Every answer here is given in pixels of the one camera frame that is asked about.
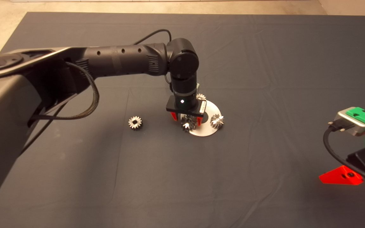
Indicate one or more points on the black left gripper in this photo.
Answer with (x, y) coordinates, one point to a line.
(185, 106)

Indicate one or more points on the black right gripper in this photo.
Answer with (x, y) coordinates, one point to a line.
(364, 164)

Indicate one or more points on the larger steel gear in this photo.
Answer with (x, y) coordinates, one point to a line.
(188, 125)

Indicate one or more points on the small steel gear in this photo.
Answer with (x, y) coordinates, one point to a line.
(217, 122)
(135, 123)
(201, 97)

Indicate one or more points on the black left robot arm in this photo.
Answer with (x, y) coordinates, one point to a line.
(122, 61)

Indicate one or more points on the round metal plate with hole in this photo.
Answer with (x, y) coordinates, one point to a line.
(212, 109)

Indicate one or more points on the dark grey table cloth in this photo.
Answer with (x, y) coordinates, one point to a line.
(265, 63)

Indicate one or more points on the silver right camera box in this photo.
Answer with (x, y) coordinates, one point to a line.
(360, 129)

